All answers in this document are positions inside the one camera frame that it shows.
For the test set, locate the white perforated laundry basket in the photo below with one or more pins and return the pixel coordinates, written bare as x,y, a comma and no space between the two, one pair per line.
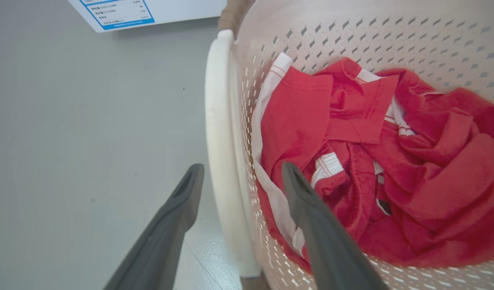
392,40

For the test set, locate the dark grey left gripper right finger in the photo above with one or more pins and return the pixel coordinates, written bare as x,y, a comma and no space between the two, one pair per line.
323,241

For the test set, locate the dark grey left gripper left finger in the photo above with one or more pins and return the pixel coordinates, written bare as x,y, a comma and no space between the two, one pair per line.
162,237

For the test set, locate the red and white garment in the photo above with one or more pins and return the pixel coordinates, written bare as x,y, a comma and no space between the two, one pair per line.
392,161

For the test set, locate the white washing machine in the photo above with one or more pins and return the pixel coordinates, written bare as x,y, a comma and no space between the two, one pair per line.
170,8

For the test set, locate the blue bordered energy label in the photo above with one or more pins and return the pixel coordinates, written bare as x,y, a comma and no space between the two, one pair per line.
118,12

